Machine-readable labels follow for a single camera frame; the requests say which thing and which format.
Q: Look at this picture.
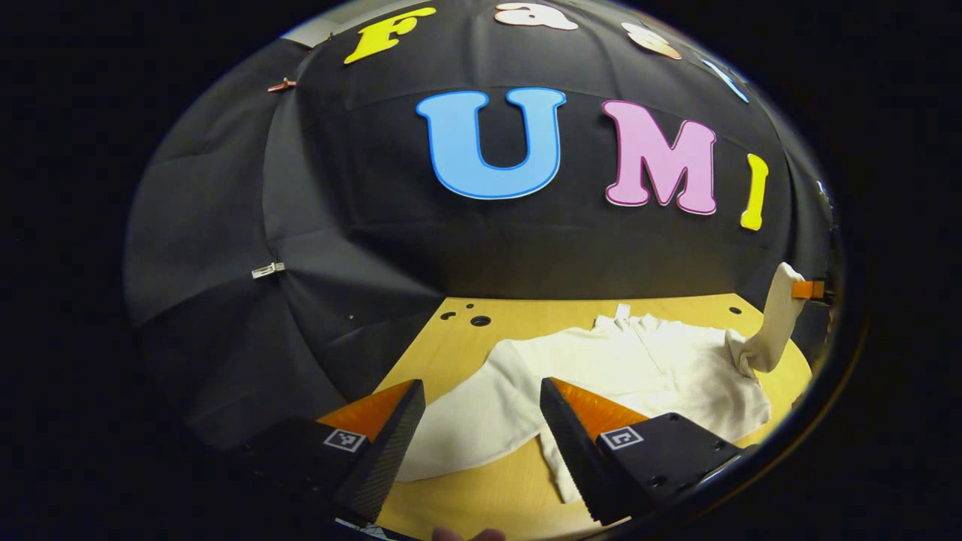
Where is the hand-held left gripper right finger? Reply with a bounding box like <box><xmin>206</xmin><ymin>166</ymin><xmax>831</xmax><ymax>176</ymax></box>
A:
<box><xmin>540</xmin><ymin>376</ymin><xmax>752</xmax><ymax>527</ymax></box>

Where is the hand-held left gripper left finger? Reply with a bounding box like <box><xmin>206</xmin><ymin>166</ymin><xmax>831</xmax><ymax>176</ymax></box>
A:
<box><xmin>240</xmin><ymin>378</ymin><xmax>427</xmax><ymax>525</ymax></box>

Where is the white knit sweater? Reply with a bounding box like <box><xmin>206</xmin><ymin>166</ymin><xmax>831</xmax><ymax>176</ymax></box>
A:
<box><xmin>396</xmin><ymin>261</ymin><xmax>809</xmax><ymax>504</ymax></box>

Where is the black backdrop cloth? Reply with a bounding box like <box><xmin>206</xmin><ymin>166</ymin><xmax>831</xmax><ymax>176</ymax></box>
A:
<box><xmin>124</xmin><ymin>0</ymin><xmax>835</xmax><ymax>452</ymax></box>

